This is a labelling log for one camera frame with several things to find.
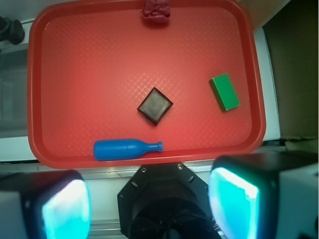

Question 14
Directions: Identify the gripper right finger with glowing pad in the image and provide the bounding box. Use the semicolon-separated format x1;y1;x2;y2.
208;151;319;239

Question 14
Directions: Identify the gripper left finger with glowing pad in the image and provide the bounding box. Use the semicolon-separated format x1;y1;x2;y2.
0;170;92;239

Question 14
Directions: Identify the black square box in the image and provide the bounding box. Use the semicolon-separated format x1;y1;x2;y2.
137;87;173;126

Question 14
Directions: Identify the brown cardboard box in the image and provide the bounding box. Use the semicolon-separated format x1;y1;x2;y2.
263;0;319;153

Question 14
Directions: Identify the blue plastic bottle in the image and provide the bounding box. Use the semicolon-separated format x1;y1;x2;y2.
93;139;163;161

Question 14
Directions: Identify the green rectangular block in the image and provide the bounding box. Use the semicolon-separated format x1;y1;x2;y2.
209;73;240;112

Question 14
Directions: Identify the red plastic tray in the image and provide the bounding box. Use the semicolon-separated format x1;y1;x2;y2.
27;0;266;169

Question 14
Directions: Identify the black knob object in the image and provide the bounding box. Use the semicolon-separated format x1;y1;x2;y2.
0;17;25;45

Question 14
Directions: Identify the crumpled red cloth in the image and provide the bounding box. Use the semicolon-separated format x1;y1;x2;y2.
141;0;170;23

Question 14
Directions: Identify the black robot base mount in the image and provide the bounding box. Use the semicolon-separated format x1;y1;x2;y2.
117;163;221;239

